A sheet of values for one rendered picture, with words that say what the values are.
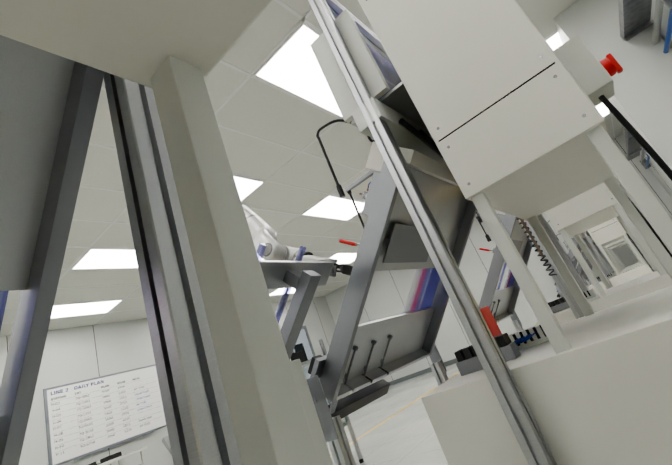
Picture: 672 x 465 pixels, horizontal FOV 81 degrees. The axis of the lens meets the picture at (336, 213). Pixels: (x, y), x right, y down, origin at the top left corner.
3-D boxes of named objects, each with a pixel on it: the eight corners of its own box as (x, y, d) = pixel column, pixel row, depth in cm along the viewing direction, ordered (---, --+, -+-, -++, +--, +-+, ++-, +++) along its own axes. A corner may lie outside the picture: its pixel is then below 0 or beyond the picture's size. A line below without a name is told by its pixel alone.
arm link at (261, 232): (236, 205, 150) (279, 243, 131) (265, 218, 163) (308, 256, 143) (223, 224, 151) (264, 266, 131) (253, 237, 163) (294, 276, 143)
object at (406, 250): (372, 276, 111) (358, 270, 114) (455, 270, 164) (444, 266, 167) (406, 163, 108) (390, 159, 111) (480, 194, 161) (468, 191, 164)
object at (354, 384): (336, 400, 115) (318, 387, 119) (429, 355, 167) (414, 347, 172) (337, 396, 115) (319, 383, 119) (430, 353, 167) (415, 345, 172)
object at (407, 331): (330, 392, 116) (322, 386, 118) (424, 350, 169) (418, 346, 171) (348, 332, 114) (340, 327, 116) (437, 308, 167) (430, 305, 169)
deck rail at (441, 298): (429, 355, 167) (416, 348, 171) (431, 354, 169) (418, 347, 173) (480, 194, 161) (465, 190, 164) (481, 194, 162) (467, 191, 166)
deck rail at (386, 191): (332, 402, 113) (316, 390, 117) (336, 400, 115) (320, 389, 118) (403, 161, 106) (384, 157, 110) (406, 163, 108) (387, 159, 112)
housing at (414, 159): (405, 178, 108) (364, 167, 116) (465, 199, 147) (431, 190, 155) (414, 149, 107) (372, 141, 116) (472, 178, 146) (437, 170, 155)
